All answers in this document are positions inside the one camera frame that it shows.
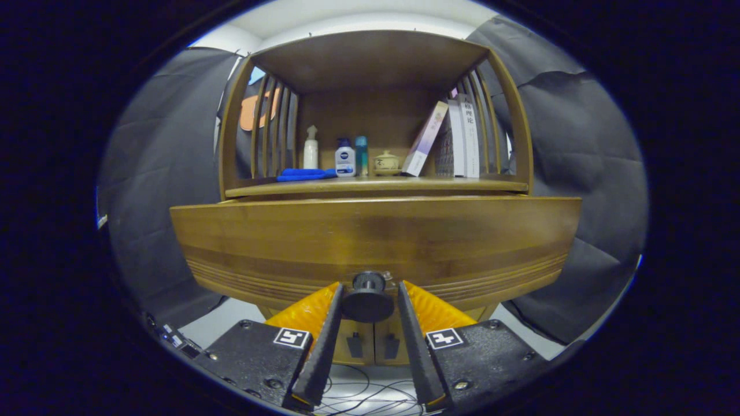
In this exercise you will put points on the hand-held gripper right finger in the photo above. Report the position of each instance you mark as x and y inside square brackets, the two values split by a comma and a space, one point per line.
[416, 358]

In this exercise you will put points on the white purple book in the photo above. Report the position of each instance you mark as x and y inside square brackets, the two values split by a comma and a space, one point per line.
[425, 138]

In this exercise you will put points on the wooden cabinet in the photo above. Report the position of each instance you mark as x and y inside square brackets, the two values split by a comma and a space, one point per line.
[370, 63]

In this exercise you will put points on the wooden cabinet door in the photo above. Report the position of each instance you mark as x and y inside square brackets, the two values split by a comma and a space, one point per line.
[380, 346]
[369, 346]

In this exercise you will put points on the blue folded cloth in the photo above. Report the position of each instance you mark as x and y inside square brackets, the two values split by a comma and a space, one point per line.
[303, 174]

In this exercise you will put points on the teal bottle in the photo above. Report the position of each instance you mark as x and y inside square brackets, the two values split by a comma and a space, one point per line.
[361, 156]

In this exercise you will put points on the white book patterned cover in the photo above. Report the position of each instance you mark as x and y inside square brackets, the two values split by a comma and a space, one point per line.
[448, 150]

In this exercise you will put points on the black drawer knob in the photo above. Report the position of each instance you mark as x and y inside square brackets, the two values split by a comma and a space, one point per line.
[368, 300]

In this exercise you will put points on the white book black lettering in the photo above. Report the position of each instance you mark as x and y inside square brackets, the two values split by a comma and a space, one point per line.
[471, 138]

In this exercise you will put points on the wooden drawer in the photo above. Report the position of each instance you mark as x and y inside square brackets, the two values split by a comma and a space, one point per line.
[370, 231]

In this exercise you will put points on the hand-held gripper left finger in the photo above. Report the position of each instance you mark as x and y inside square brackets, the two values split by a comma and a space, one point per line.
[324, 358]

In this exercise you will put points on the beige lidded teacup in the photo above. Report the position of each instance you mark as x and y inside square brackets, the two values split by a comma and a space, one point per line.
[386, 163]

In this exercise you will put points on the white bottle blue cap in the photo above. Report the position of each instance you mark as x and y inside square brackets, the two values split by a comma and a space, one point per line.
[345, 162]

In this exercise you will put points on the wooden countertop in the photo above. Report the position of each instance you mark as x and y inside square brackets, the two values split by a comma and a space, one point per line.
[404, 184]

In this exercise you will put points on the white pump bottle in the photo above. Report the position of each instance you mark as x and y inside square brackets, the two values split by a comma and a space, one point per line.
[310, 153]

